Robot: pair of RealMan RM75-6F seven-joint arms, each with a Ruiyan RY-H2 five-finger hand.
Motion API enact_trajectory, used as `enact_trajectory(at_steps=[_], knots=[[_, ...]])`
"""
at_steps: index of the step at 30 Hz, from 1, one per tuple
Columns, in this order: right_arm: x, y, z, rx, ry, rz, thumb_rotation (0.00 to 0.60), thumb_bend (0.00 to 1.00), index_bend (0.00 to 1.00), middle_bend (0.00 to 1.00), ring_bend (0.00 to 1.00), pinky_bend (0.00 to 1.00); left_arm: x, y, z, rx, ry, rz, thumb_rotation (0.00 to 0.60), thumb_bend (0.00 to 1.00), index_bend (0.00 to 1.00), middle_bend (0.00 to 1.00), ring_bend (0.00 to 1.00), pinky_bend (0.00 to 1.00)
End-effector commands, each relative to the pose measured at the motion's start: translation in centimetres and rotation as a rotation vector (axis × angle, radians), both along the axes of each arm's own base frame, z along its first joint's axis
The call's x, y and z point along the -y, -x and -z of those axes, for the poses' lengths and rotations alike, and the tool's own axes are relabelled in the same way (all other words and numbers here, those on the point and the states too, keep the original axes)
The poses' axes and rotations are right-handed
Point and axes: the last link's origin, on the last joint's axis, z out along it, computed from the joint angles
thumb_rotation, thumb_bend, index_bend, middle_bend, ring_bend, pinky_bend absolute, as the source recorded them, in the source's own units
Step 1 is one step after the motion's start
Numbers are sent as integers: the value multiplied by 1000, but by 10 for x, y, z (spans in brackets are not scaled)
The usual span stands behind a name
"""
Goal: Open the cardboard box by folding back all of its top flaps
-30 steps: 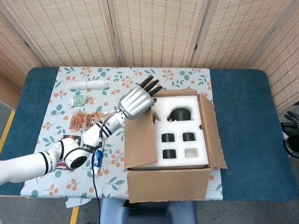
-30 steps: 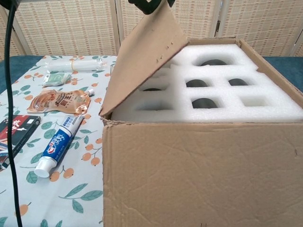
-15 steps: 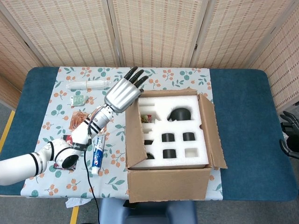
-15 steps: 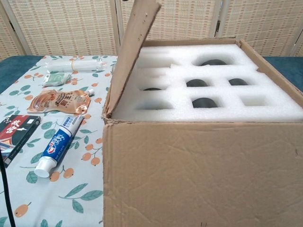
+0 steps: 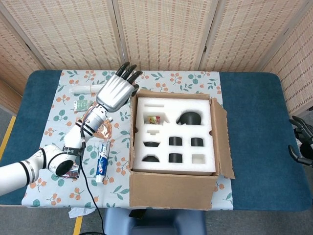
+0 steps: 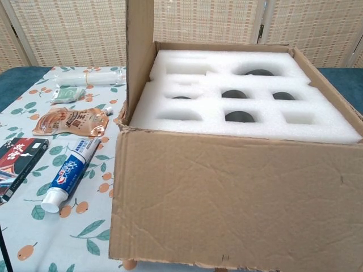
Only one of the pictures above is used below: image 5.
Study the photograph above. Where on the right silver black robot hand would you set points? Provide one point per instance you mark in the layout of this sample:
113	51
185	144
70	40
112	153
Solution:
306	137

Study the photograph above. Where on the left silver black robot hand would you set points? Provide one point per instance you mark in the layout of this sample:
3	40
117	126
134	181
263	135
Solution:
115	93

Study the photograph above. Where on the red cardboard box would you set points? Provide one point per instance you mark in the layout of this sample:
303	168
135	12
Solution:
171	193

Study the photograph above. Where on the clear plastic tube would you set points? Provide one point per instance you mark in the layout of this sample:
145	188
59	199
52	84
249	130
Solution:
80	90

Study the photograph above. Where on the small green packet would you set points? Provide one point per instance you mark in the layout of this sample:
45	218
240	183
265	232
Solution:
82	105

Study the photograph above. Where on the orange spouted sauce pouch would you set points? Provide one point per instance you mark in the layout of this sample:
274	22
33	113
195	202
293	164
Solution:
105	129

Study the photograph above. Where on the colourful small packet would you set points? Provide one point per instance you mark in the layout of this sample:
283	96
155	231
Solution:
153	120

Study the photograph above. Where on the white foam insert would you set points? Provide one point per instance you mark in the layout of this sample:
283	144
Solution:
171	105

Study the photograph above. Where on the floral patterned tablecloth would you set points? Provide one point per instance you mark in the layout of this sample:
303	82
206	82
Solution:
171	80

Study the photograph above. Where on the black tea bowl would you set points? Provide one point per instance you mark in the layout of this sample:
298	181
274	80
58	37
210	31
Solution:
151	159
151	144

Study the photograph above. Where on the blue white toothpaste tube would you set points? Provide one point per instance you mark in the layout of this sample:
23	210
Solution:
102	161

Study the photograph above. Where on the bamboo folding screen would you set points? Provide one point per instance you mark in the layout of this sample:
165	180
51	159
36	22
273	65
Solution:
159	31

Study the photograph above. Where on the black tea cup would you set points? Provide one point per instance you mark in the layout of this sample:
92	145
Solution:
197	142
175	158
175	142

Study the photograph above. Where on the black teapot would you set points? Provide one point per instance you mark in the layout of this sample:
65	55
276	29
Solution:
190	118

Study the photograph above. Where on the black red printed carton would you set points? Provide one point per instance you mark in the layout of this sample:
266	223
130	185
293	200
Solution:
73	172

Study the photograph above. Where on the blue grey chair seat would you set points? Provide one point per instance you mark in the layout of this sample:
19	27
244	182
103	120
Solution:
151	225

